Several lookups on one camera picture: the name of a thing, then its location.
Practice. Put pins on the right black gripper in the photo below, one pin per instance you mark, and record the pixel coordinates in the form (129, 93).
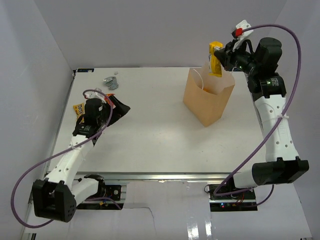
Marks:
(226, 56)

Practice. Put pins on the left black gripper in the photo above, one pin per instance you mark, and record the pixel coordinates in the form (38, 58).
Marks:
(120, 110)

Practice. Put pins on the large orange candy bag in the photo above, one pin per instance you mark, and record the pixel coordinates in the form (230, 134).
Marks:
(206, 89)

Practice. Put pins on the aluminium table frame rail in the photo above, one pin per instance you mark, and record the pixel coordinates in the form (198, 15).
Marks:
(159, 138)

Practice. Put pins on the brown paper bag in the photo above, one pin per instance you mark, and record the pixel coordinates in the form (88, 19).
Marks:
(208, 107)

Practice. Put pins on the orange white snack bag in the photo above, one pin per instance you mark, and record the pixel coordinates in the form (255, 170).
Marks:
(109, 99)

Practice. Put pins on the yellow M&M's packet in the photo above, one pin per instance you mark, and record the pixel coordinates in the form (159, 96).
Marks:
(79, 109)

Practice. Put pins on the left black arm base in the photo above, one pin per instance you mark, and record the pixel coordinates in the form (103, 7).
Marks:
(113, 192)

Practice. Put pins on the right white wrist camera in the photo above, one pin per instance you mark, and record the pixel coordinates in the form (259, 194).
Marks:
(241, 33)

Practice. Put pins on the yellow snack bar wrapper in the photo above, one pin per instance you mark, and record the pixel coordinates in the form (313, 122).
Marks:
(214, 64)

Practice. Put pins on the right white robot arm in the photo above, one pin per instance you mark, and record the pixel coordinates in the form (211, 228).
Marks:
(282, 164)

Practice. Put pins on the silver grey foil packet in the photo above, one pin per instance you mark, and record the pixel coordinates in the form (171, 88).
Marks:
(111, 82)

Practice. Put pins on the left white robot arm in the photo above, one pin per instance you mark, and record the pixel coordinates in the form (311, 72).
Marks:
(56, 197)

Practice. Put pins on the left table logo sticker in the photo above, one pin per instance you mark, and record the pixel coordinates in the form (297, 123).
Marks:
(85, 70)

